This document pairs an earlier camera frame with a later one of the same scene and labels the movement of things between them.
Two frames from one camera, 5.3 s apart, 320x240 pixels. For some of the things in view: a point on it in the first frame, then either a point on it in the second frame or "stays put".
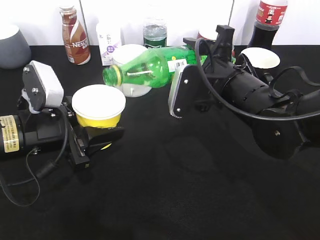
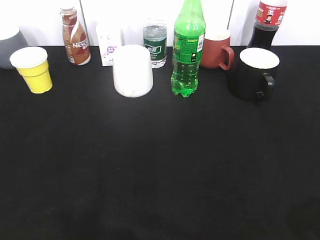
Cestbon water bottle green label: x=155 y=34 stays put
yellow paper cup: x=99 y=106 -> x=32 y=64
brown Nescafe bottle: x=76 y=41 stays put
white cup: x=121 y=54 stays put
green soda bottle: x=151 y=67 -> x=189 y=33
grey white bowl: x=15 y=51 stays put
